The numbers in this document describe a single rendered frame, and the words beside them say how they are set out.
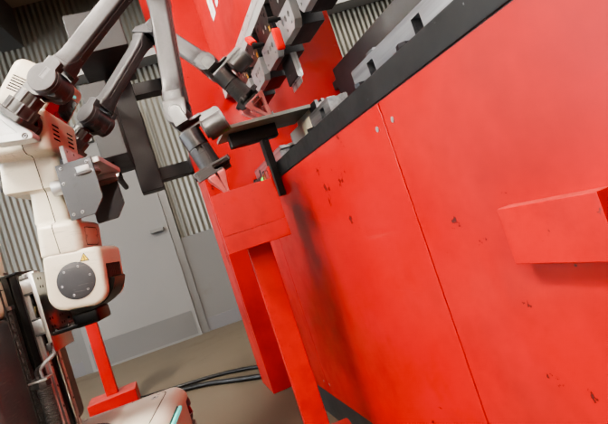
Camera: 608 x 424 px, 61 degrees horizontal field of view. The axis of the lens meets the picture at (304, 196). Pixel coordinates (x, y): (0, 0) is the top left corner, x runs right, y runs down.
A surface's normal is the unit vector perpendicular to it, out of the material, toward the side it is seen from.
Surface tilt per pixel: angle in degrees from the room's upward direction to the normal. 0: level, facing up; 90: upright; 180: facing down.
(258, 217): 90
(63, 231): 90
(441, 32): 90
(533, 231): 90
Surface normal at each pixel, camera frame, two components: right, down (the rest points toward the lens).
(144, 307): 0.11, -0.08
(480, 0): -0.91, 0.29
